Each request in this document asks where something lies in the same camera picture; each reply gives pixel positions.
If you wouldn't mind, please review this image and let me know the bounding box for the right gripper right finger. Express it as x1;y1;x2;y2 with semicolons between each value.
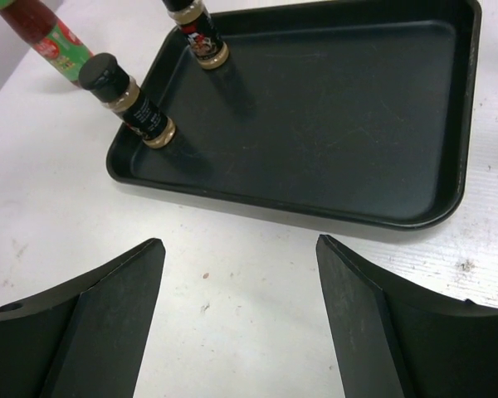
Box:
316;235;498;397

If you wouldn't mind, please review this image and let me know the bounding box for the black plastic tray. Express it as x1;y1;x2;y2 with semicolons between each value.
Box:
106;1;482;231

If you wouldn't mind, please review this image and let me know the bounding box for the small spice jar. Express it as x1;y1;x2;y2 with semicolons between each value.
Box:
163;0;230;70
78;53;176;149

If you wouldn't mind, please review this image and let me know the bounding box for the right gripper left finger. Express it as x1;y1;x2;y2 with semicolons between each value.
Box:
0;238;165;397

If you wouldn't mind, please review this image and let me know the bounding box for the red chili sauce bottle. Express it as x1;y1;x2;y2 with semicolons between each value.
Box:
0;0;93;85

